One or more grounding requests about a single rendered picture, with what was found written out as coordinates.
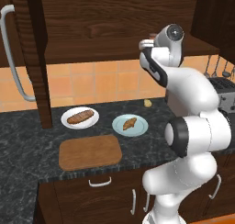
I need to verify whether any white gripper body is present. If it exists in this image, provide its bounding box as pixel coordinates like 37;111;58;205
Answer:
139;39;156;51

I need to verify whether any dark wood open cabinet door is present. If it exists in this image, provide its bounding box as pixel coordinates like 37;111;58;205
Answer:
190;0;235;65
8;0;53;130

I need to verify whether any golden croissant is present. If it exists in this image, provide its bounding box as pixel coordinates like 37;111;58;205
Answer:
122;117;138;131

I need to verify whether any wooden cutting board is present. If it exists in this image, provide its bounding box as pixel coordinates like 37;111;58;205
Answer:
58;134;123;172

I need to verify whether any hanging metal utensil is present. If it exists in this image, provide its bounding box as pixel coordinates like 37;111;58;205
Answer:
221;56;233;79
212;54;221;77
204;54;212;79

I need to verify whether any light blue plate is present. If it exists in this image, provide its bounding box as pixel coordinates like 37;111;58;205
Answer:
111;114;150;138

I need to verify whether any silver toaster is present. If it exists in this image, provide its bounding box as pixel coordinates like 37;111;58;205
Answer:
208;76;235;113

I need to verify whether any brown baguette pastry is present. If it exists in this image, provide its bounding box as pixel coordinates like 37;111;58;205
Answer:
66;109;95;126

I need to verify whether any white plate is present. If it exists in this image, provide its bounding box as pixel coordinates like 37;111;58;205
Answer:
60;106;100;130

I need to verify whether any dark wood drawer front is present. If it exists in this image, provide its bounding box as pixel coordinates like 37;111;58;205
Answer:
53;168;145;195

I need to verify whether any dark wood cupboard door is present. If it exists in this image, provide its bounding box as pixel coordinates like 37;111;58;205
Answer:
53;189;140;224
178;152;235;224

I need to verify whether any dark wood open wall cabinet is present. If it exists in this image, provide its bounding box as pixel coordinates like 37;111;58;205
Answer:
31;0;221;65

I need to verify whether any long white door handle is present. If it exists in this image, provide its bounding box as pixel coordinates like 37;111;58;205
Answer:
0;4;37;103

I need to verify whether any white drawer handle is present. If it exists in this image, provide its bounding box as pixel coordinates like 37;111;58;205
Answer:
88;176;113;188

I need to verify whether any white cupboard handle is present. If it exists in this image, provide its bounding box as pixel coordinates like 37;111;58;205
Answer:
142;192;151;213
129;188;138;217
208;174;222;200

